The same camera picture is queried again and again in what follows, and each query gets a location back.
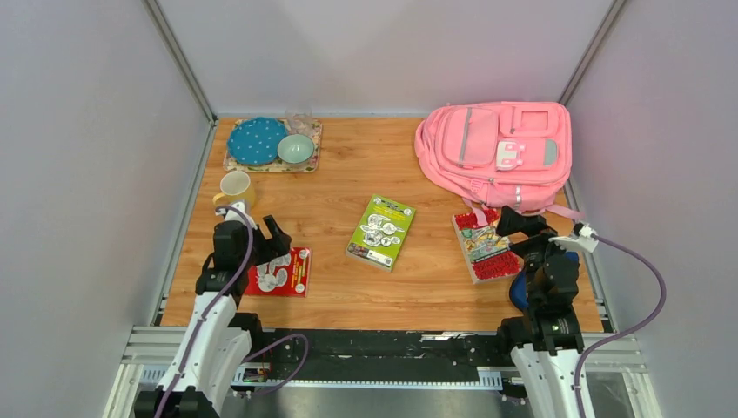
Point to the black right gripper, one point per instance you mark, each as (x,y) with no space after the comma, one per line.
(509,222)

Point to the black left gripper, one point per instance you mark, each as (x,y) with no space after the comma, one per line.
(274,247)

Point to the red comic book white bubbles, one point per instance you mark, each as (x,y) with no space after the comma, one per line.
(285,276)

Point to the pink backpack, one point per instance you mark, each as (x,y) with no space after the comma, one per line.
(516,154)

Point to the green comic book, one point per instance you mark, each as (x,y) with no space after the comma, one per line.
(381,232)

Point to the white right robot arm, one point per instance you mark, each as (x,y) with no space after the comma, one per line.
(545,342)

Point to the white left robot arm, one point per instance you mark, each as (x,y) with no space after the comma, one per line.
(218,338)

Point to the red colourful treehouse book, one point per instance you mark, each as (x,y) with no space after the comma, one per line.
(486,254)

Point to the yellow mug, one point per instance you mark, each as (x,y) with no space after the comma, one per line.
(236,186)

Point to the blue zip pencil case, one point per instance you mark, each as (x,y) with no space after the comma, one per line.
(517,292)

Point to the floral tray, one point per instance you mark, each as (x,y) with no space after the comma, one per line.
(277,165)

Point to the light green bowl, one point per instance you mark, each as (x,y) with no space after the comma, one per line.
(295,149)

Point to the blue dotted plate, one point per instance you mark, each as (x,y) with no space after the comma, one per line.
(255,141)

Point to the clear drinking glass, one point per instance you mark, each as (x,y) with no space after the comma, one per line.
(299,120)

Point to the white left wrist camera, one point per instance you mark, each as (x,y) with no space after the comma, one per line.
(237,211)

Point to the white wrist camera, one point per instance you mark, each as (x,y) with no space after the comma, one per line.
(237,211)
(581,239)

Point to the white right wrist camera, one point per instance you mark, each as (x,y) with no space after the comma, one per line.
(581,239)

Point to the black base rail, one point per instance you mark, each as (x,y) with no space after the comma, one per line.
(381,359)

